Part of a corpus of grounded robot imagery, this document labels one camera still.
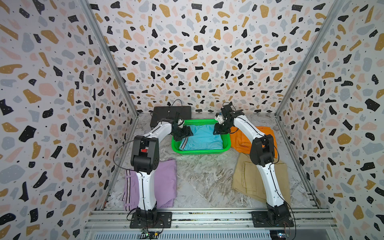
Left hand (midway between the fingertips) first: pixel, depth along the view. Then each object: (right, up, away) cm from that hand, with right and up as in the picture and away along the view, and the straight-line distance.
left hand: (189, 134), depth 99 cm
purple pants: (-12, -28, -17) cm, 35 cm away
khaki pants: (+34, -26, -14) cm, 45 cm away
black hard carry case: (-26, +17, +21) cm, 38 cm away
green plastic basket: (+24, -3, -4) cm, 25 cm away
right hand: (+18, +2, +3) cm, 18 cm away
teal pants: (+9, -3, +1) cm, 10 cm away
